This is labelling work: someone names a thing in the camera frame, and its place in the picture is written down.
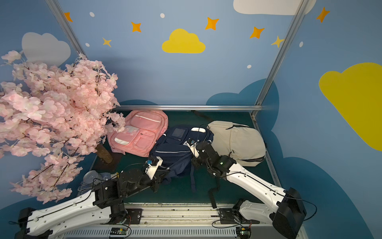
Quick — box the navy blue backpack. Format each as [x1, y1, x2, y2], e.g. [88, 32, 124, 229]
[149, 123, 213, 193]

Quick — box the pink backpack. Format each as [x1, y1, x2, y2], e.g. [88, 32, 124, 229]
[107, 110, 168, 157]

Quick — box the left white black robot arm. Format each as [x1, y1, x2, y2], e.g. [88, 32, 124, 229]
[15, 166, 170, 239]

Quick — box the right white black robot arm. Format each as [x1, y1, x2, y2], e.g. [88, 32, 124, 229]
[190, 141, 307, 239]

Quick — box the beige backpack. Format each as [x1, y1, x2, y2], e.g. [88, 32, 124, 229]
[208, 120, 266, 167]

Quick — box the blue patterned cloth item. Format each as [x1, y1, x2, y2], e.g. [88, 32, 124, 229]
[77, 170, 119, 196]

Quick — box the left green circuit board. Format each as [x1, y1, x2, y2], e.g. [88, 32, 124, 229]
[109, 227, 128, 239]

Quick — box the green circuit board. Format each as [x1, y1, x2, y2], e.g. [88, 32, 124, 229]
[236, 227, 251, 239]
[109, 227, 128, 239]

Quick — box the rear horizontal aluminium bar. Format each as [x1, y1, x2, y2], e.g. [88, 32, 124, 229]
[115, 105, 262, 112]

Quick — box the right green circuit board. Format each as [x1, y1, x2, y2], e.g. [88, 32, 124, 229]
[236, 227, 251, 239]

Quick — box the pink cherry blossom tree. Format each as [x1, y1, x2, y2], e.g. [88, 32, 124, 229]
[1, 50, 125, 203]

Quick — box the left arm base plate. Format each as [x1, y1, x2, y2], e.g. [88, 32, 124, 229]
[120, 208, 143, 226]

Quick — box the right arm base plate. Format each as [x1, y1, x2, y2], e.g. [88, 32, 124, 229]
[217, 208, 260, 225]

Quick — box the right side floor rail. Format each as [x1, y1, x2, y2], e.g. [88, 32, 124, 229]
[250, 113, 282, 187]

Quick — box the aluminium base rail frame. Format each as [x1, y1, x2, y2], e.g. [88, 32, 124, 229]
[53, 203, 275, 239]

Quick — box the right aluminium frame post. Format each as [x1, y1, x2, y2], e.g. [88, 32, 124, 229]
[255, 0, 311, 106]

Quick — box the aluminium frame post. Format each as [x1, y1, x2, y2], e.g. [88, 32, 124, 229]
[255, 0, 311, 106]
[45, 0, 86, 55]

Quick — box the left aluminium frame post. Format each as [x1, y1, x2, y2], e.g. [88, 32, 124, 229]
[45, 0, 86, 55]

